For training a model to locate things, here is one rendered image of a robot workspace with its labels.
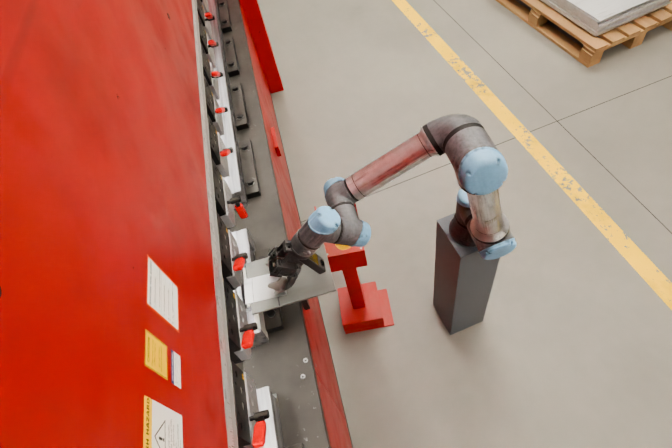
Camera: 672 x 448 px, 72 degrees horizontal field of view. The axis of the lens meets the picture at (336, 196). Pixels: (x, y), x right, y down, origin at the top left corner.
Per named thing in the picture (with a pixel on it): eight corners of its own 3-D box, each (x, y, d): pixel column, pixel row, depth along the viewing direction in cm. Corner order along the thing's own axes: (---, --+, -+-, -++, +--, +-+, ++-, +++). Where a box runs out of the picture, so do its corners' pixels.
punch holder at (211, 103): (224, 137, 163) (207, 102, 150) (201, 144, 163) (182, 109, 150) (221, 110, 172) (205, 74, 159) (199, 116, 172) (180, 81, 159)
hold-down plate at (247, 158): (261, 195, 184) (259, 191, 182) (247, 199, 184) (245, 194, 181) (252, 143, 202) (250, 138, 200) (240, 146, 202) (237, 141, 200)
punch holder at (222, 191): (236, 229, 138) (216, 196, 125) (208, 237, 138) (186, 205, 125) (231, 191, 148) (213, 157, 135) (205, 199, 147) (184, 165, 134)
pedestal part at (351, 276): (365, 307, 230) (352, 252, 187) (353, 309, 230) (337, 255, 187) (363, 296, 234) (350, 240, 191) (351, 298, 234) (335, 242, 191)
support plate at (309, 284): (336, 291, 142) (335, 289, 141) (252, 315, 141) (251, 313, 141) (323, 242, 153) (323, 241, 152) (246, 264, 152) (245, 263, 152)
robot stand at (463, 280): (464, 290, 240) (478, 202, 179) (483, 321, 229) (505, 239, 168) (432, 303, 238) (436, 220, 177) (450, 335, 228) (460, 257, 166)
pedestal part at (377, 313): (394, 325, 235) (393, 316, 225) (345, 334, 236) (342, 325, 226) (386, 289, 247) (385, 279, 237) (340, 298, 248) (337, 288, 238)
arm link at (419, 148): (459, 88, 124) (313, 182, 139) (476, 115, 117) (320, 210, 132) (473, 112, 132) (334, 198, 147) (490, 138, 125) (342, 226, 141)
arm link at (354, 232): (365, 206, 136) (334, 200, 130) (376, 237, 129) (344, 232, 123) (351, 222, 140) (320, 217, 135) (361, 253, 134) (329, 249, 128)
